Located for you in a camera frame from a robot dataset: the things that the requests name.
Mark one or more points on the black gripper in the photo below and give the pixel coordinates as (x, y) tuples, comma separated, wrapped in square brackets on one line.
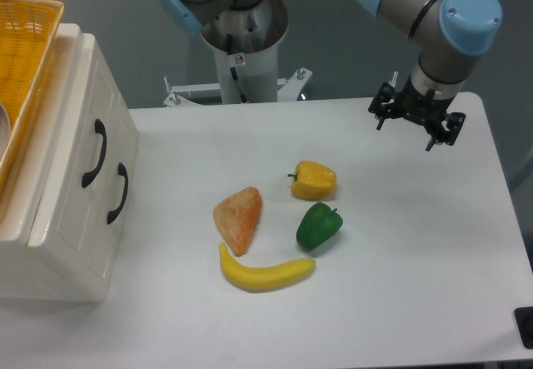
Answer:
[(424, 102)]

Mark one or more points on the white drawer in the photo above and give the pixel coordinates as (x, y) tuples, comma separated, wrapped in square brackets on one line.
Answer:
[(82, 150), (85, 274)]

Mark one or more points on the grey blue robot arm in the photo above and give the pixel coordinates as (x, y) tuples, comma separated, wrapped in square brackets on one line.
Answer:
[(452, 34)]

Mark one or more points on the white drawer cabinet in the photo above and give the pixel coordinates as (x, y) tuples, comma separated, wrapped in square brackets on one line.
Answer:
[(24, 273)]

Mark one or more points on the yellow bell pepper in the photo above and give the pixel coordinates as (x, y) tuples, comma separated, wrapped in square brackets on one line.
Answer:
[(312, 181)]

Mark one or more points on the green bell pepper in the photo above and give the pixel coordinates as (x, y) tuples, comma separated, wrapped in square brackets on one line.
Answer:
[(318, 225)]

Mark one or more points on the orange toast sandwich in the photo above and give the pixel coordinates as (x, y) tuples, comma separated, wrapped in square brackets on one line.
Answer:
[(236, 218)]

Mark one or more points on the black object at table edge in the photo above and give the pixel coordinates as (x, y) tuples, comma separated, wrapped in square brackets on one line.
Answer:
[(524, 322)]

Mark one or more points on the yellow banana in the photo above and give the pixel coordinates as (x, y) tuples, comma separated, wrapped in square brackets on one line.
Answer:
[(264, 279)]

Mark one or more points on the yellow woven basket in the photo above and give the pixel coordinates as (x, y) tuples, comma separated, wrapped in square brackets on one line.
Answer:
[(28, 28)]

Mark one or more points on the white metal base frame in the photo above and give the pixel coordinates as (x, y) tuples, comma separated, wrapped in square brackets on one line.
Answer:
[(287, 90)]

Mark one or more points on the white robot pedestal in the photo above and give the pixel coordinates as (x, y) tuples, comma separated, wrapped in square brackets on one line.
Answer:
[(245, 44)]

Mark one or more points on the black bottom drawer handle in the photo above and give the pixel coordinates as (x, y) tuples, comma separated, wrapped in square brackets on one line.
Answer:
[(122, 189)]

